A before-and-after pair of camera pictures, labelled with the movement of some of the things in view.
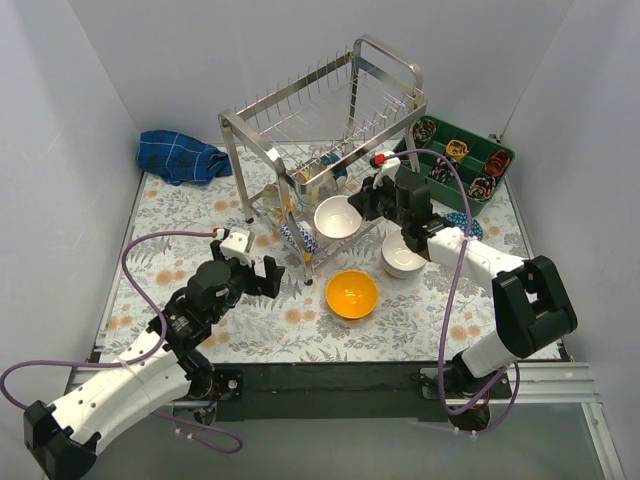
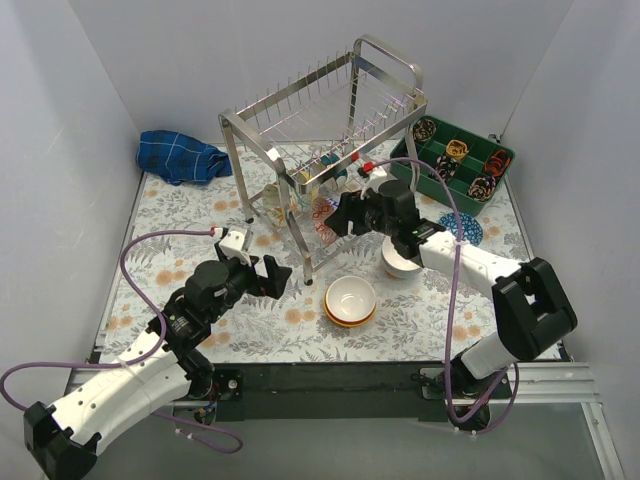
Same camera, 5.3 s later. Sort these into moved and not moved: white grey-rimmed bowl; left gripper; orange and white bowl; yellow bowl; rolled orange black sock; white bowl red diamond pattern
Moved: orange and white bowl; yellow bowl
Not moved: white bowl red diamond pattern; rolled orange black sock; left gripper; white grey-rimmed bowl
